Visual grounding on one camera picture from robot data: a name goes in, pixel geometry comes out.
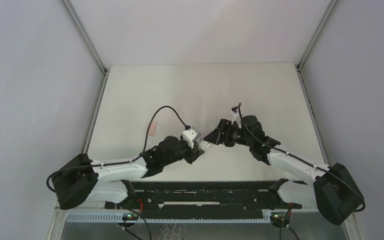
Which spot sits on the pink stapler top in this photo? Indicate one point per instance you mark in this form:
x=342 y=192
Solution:
x=152 y=129

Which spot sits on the controller board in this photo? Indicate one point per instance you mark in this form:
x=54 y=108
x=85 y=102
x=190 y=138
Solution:
x=279 y=217
x=130 y=217

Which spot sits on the white stapler base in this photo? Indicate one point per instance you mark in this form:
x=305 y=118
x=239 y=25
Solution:
x=203 y=145

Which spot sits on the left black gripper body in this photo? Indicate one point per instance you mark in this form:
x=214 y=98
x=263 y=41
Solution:
x=184 y=151

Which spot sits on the front aluminium rail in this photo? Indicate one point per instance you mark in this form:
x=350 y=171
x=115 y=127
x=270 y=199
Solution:
x=329 y=200

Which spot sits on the right controller board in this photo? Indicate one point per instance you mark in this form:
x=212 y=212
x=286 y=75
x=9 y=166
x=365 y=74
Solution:
x=279 y=217

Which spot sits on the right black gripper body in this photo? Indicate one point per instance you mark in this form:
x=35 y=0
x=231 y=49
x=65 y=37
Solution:
x=240 y=139

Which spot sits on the left aluminium frame post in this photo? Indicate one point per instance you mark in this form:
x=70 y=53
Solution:
x=84 y=36

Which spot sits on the left controller board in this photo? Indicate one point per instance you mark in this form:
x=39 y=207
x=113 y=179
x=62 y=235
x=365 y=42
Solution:
x=130 y=217

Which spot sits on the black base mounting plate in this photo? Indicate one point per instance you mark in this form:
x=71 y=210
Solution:
x=202 y=200

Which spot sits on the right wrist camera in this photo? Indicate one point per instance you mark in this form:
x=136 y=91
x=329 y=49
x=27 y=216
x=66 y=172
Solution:
x=236 y=120

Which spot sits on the aluminium frame post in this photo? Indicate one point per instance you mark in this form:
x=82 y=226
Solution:
x=317 y=33
x=84 y=36

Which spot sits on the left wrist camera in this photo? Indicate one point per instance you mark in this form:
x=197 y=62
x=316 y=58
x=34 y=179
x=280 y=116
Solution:
x=192 y=136

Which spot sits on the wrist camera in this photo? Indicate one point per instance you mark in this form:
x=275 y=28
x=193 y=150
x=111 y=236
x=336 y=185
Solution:
x=192 y=136
x=236 y=120

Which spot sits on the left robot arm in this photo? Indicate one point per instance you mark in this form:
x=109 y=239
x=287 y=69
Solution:
x=85 y=180

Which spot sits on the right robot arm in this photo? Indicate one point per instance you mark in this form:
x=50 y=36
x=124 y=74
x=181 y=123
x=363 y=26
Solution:
x=311 y=173

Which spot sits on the right aluminium frame post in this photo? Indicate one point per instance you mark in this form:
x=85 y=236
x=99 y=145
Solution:
x=317 y=33

